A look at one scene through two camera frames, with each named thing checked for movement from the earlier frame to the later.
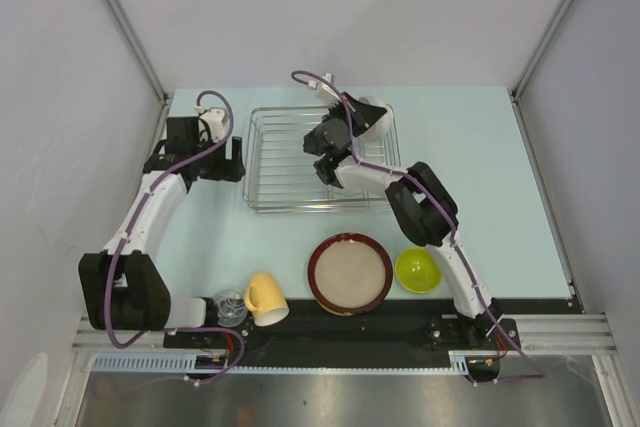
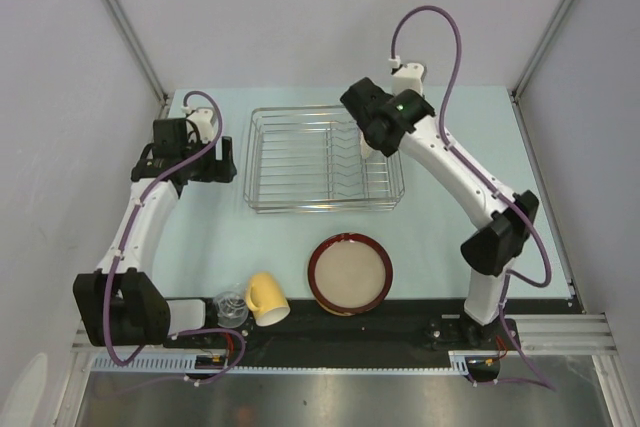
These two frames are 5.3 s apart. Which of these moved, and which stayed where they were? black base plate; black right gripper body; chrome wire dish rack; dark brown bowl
Moved: black right gripper body
Stayed: dark brown bowl; black base plate; chrome wire dish rack
